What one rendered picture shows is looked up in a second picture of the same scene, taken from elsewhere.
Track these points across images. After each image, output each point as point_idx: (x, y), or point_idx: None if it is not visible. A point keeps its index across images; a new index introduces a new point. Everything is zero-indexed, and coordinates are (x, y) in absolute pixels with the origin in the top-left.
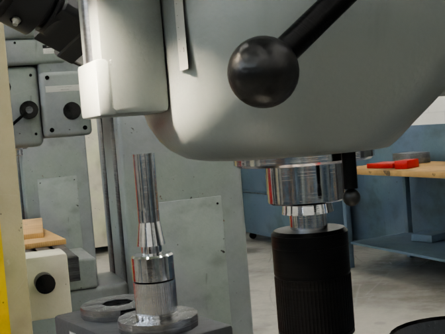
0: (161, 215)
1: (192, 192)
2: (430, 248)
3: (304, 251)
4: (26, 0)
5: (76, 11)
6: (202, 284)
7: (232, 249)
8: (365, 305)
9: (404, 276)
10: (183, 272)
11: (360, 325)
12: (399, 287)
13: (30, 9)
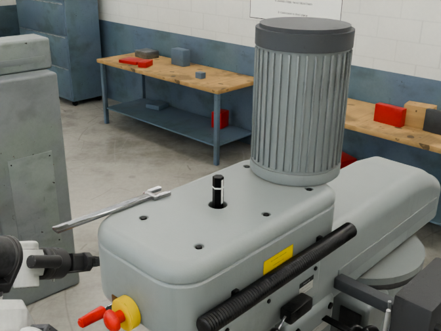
0: (14, 167)
1: (33, 151)
2: (158, 117)
3: None
4: (60, 274)
5: (78, 268)
6: (41, 203)
7: (59, 180)
8: (121, 160)
9: (142, 132)
10: (29, 198)
11: (120, 179)
12: (140, 144)
13: (60, 276)
